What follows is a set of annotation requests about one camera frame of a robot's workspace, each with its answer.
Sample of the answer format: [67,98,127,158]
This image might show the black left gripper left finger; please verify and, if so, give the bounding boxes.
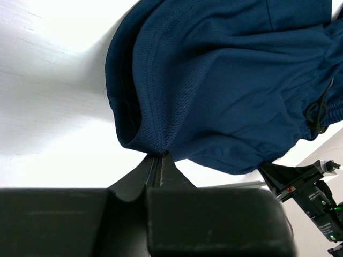
[1,156,158,256]

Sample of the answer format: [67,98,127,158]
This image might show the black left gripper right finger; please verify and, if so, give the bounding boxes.
[146,154,296,256]

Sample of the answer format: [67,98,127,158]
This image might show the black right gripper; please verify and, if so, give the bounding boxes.
[258,160,342,243]

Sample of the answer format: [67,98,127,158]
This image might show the navy blue shorts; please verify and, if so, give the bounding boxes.
[105,1,342,175]

